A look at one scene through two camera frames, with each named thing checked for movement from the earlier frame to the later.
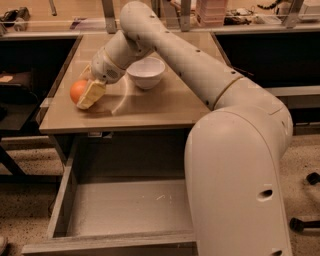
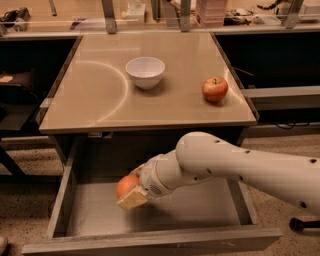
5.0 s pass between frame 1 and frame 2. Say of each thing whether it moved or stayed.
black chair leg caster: stayed
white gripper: moved
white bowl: stayed
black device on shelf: stayed
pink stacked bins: stayed
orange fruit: moved
